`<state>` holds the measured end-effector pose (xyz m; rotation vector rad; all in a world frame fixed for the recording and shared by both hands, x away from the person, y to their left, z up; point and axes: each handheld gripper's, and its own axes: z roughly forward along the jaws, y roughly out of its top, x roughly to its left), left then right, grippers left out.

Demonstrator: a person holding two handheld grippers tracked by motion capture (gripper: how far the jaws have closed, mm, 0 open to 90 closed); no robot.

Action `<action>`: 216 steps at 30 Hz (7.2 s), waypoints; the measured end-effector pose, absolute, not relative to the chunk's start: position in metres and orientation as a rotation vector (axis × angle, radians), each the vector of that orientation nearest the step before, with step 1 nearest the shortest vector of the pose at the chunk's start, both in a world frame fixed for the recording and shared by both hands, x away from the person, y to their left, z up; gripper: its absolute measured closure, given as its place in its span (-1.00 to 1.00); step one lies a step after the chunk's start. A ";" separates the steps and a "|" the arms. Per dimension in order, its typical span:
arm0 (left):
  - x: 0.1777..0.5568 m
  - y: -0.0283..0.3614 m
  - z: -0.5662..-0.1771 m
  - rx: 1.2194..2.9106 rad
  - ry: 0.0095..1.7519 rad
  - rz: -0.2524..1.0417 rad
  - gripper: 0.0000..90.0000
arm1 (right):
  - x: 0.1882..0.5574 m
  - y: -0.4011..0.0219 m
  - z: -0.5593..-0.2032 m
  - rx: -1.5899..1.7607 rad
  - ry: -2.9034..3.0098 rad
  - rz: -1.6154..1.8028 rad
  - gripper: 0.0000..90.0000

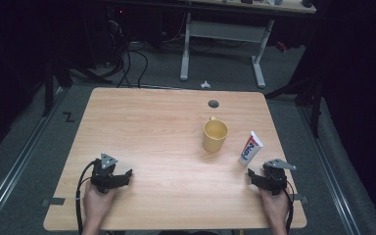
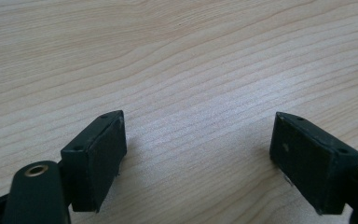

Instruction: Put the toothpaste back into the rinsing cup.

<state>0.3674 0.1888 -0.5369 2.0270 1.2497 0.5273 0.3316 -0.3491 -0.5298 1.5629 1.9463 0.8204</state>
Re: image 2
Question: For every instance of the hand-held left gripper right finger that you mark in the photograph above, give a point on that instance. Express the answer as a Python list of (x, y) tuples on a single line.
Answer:
[(307, 168)]

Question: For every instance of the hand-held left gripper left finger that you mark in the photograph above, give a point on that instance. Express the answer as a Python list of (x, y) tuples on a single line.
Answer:
[(96, 161)]

